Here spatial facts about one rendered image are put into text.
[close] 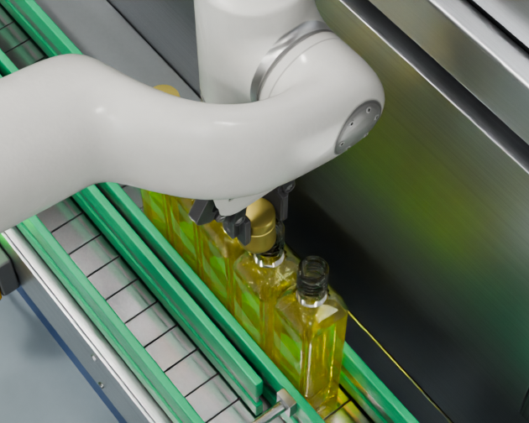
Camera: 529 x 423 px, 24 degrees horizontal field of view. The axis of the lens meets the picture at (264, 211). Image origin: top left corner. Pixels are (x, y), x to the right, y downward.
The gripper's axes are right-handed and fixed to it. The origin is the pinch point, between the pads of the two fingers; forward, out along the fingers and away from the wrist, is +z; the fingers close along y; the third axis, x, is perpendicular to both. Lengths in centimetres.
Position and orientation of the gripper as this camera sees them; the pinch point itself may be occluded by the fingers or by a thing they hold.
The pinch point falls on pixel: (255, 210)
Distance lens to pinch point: 109.5
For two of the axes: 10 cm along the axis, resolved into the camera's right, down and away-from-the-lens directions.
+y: -7.9, 5.2, -3.3
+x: 6.2, 6.7, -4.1
